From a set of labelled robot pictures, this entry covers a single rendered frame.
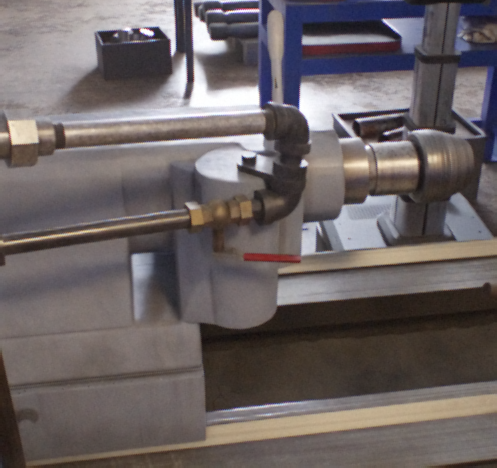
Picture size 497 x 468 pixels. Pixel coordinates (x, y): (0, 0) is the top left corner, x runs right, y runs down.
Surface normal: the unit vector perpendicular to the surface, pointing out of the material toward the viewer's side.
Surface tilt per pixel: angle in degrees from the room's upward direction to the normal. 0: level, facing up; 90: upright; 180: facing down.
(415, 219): 90
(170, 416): 90
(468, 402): 49
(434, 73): 90
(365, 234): 0
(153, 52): 90
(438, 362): 6
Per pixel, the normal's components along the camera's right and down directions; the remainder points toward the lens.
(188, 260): -0.58, 0.21
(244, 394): 0.27, -0.73
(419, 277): 0.00, -0.87
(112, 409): 0.15, 0.48
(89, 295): 0.15, 0.10
